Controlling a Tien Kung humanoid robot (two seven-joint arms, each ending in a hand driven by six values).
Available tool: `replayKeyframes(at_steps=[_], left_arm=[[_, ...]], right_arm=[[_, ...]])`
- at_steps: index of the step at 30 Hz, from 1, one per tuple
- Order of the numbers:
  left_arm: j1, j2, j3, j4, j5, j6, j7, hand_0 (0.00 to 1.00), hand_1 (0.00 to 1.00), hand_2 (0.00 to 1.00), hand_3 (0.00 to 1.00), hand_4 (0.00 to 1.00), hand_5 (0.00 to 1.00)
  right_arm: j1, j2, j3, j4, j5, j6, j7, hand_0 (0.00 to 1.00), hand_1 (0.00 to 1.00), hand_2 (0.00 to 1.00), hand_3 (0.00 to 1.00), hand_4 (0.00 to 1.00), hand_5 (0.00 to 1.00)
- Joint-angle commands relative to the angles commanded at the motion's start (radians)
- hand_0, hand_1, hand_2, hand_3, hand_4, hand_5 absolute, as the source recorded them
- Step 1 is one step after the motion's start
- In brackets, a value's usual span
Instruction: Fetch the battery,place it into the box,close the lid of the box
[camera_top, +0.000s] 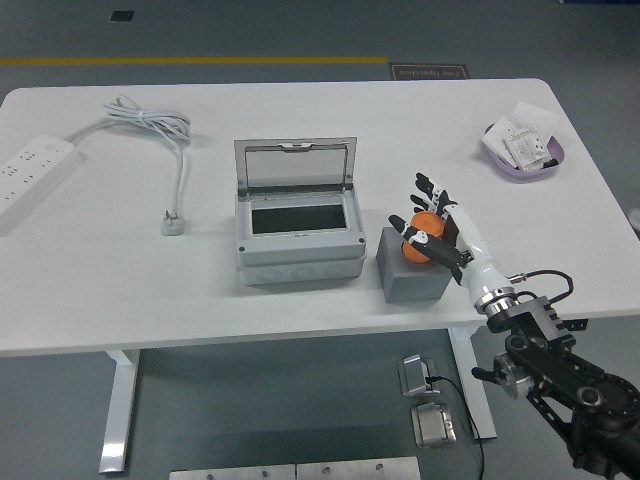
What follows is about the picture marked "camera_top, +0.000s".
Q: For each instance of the grey block with round hole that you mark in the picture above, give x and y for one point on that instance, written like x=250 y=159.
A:
x=415 y=285

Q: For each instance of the grey plastic electrical box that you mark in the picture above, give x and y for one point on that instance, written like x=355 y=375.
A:
x=300 y=250

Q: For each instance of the small black part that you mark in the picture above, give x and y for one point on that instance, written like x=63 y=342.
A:
x=550 y=163

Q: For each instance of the white printed socket panel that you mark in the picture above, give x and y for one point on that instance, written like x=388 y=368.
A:
x=525 y=147

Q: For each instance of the white flat card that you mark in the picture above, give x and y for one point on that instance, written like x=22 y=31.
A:
x=497 y=137

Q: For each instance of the transparent hinged box lid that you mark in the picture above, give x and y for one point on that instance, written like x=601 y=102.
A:
x=295 y=167

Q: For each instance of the purple plastic tray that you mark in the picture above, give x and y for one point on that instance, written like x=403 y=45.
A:
x=559 y=150

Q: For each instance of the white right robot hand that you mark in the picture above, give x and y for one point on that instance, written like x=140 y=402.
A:
x=475 y=250

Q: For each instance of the black floor sign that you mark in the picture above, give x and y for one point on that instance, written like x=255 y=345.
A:
x=429 y=72

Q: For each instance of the grey metal plate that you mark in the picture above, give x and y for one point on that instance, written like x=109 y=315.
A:
x=357 y=470
x=230 y=474

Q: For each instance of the white table leg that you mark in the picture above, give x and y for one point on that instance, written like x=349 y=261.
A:
x=472 y=380
x=120 y=410

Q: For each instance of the white power strip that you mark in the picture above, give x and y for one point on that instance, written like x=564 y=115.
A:
x=30 y=170

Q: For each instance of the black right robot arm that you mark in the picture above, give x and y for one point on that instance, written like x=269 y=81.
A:
x=590 y=395

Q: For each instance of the silver floor socket box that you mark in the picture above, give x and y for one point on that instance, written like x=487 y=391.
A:
x=415 y=375
x=432 y=425

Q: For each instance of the white square packet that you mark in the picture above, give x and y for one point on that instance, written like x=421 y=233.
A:
x=535 y=115

